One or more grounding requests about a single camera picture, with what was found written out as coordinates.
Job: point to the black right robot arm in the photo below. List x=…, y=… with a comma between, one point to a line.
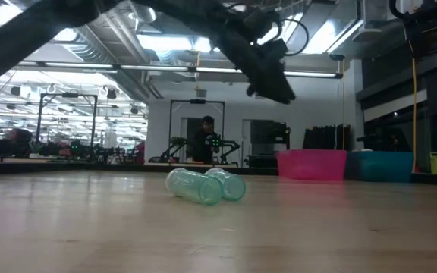
x=431, y=26

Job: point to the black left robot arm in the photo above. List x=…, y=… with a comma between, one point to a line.
x=21, y=34

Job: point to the red plastic bin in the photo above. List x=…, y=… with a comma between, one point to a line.
x=311, y=165

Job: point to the teal translucent pill bottle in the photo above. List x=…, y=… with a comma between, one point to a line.
x=193, y=187
x=233, y=187

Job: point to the blue plastic bin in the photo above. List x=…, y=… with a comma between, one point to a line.
x=379, y=167

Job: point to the black cabinet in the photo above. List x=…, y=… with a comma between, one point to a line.
x=268, y=132

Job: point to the person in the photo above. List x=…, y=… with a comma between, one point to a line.
x=19, y=140
x=204, y=142

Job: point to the long ceiling light tube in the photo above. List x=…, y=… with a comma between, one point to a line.
x=158, y=68

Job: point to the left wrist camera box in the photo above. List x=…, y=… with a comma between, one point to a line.
x=258, y=22

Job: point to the black robot station frame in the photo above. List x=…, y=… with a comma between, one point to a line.
x=197, y=101
x=68, y=95

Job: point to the black aluminium table frame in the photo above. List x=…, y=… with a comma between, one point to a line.
x=51, y=167

